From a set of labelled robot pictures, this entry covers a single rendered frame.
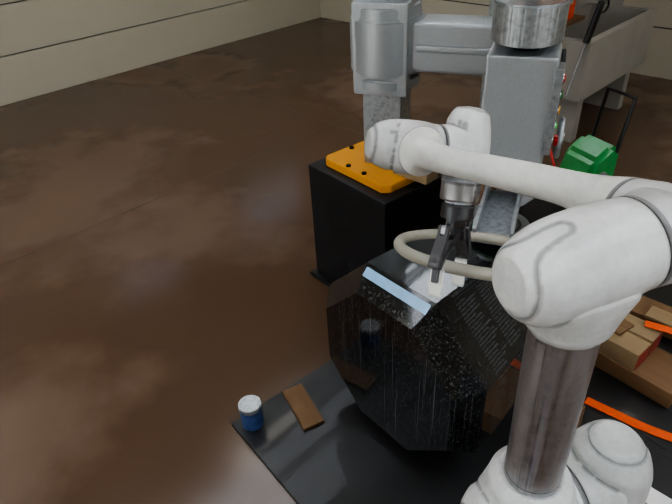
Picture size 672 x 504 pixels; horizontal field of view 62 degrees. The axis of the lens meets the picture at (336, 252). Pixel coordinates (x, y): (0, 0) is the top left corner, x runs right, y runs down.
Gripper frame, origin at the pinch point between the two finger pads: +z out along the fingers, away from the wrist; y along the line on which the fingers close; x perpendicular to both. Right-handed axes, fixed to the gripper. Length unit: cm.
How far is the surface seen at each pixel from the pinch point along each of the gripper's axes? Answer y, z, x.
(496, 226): 54, -7, 8
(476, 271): -1.0, -5.5, -7.0
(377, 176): 120, -10, 91
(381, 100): 118, -46, 93
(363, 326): 54, 40, 53
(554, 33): 59, -66, 1
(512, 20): 52, -69, 12
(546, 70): 62, -56, 2
